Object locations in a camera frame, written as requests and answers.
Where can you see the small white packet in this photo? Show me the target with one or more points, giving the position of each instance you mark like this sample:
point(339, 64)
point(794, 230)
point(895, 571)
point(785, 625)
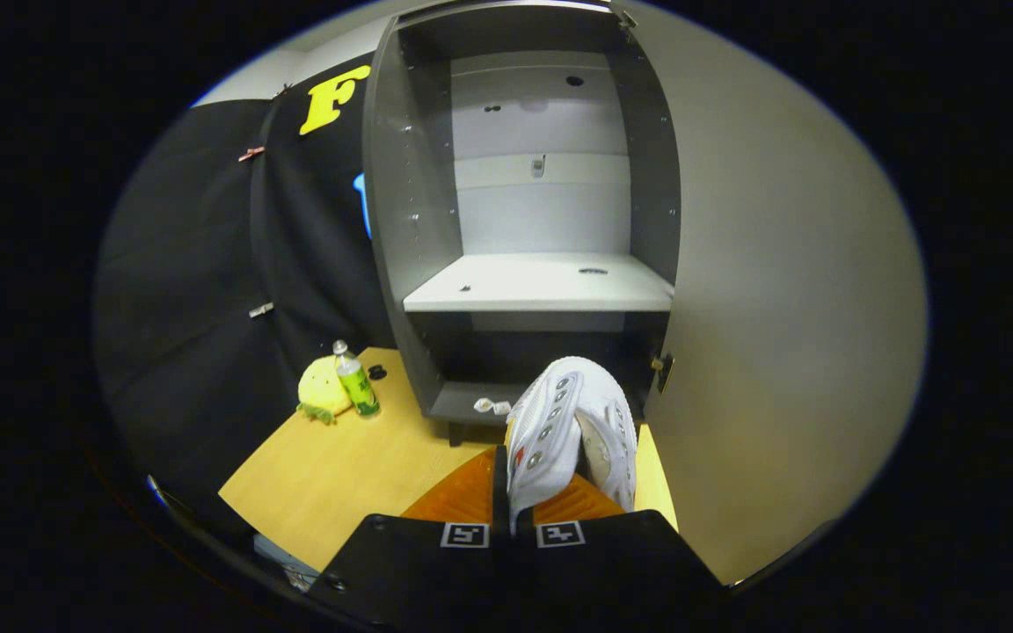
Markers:
point(491, 405)

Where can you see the white clip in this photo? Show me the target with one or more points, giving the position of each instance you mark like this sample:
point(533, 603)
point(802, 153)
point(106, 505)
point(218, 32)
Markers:
point(260, 309)

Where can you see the white shoe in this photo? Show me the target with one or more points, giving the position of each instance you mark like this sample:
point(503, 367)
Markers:
point(546, 422)
point(616, 440)

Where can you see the grey shoe cabinet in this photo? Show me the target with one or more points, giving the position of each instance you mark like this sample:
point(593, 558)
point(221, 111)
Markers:
point(542, 281)

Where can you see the yellow plush toy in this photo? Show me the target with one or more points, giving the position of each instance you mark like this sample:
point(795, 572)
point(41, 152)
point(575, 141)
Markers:
point(322, 387)

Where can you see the beige shoe cabinet door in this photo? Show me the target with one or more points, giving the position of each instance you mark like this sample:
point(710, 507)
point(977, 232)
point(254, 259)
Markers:
point(779, 308)

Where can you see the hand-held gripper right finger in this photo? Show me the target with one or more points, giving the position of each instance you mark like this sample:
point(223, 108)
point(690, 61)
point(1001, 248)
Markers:
point(630, 563)

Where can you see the red clip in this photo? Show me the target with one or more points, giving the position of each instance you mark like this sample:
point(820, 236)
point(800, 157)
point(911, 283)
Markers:
point(251, 154)

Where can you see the green drink bottle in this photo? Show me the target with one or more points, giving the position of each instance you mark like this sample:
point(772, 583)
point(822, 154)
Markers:
point(357, 387)

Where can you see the black backdrop cloth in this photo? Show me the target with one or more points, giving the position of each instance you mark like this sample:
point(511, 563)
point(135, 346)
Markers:
point(190, 290)

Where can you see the small black object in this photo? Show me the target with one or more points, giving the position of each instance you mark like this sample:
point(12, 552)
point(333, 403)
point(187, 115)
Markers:
point(376, 372)

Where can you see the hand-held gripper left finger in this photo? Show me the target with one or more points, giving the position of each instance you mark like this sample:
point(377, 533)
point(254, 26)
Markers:
point(500, 501)

